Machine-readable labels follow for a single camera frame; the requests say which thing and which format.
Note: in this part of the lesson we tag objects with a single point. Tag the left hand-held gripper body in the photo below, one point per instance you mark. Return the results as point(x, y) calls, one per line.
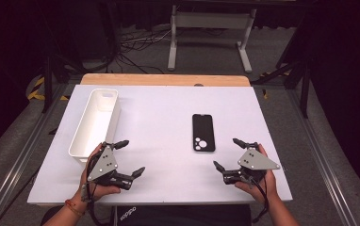
point(104, 163)

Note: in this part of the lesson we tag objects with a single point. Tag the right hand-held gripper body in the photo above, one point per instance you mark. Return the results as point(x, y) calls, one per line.
point(254, 160)

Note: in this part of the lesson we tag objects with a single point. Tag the white plastic storage bin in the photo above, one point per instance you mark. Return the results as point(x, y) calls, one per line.
point(96, 121)

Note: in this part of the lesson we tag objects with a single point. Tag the black phone case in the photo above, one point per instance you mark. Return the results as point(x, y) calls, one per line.
point(203, 132)

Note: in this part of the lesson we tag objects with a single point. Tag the person's left hand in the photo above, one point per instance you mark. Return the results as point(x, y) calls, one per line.
point(101, 190)

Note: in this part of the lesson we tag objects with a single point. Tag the person's right hand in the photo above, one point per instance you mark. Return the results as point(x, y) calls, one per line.
point(263, 190)

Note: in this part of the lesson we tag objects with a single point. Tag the white table board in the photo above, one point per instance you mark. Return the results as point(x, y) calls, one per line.
point(162, 135)

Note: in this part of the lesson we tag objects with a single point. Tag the person's black garment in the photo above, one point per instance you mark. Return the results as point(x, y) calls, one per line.
point(187, 215)

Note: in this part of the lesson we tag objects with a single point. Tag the wooden table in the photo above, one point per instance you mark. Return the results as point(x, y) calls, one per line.
point(156, 79)

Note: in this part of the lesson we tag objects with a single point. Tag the black tripod stand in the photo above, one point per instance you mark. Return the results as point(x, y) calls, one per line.
point(305, 88)

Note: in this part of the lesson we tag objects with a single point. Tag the yellow black floor tape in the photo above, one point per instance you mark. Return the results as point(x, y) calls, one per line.
point(36, 93)

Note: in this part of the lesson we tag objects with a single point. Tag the metal floor rail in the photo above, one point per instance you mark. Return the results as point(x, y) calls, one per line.
point(322, 163)
point(14, 169)

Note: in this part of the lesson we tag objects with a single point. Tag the white metal stand frame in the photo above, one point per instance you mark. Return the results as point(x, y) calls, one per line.
point(211, 20)

